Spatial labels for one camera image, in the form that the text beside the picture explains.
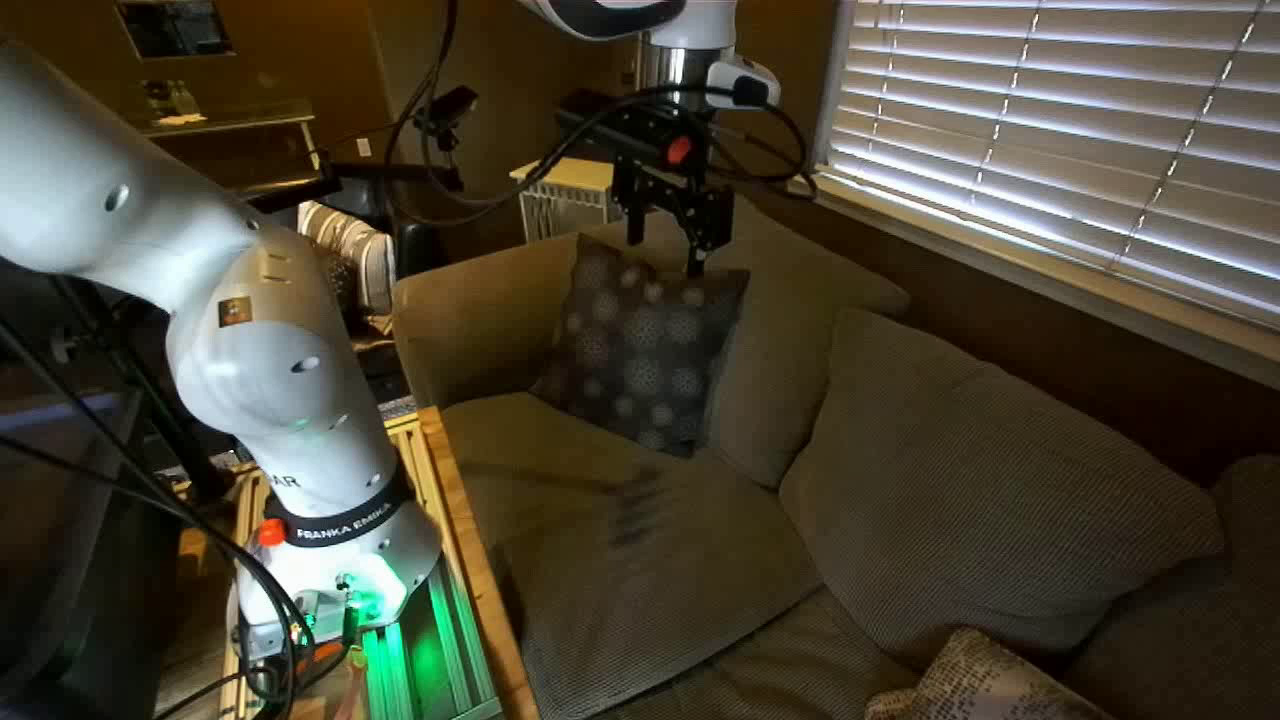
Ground black camera on stand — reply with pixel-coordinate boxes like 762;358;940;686
407;83;483;193

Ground large sofa back cushion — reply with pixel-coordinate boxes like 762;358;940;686
774;304;1231;671

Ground grey-green sofa seat cushion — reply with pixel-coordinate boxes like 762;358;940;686
594;587;934;720
439;386;829;720

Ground light wooden robot table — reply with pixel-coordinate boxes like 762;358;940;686
216;402;542;720

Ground black monitor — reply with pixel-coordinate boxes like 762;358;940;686
0;382;184;720

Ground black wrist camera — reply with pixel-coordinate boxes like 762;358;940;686
553;98;645;167

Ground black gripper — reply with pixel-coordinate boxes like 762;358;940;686
611;98;740;281

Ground green-lit robot base mount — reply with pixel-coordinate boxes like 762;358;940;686
234;570;505;720

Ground dark grey dotted pillow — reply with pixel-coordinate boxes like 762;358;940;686
529;232;751;463

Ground white window blinds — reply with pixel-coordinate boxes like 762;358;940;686
810;0;1280;335

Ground grey-green fabric sofa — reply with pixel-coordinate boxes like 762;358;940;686
390;193;1280;720

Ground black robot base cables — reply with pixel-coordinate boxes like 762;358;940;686
0;316;328;720

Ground light patterned throw pillow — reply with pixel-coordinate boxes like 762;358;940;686
861;623;1117;720

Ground wooden window sill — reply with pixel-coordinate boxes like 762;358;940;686
802;164;1280;391

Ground white rolled fabric bundle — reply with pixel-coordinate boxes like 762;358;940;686
290;196;403;316

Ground wooden wall shelf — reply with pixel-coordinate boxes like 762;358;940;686
141;107;333;196

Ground medium sofa back cushion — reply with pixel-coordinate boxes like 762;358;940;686
1054;451;1280;720

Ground dark framed wall picture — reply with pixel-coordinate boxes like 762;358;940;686
111;0;234;62

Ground white ribbed heater unit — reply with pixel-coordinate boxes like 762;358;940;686
510;155;633;247

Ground black gripper cable bundle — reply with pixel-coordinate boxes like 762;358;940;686
376;0;821;232

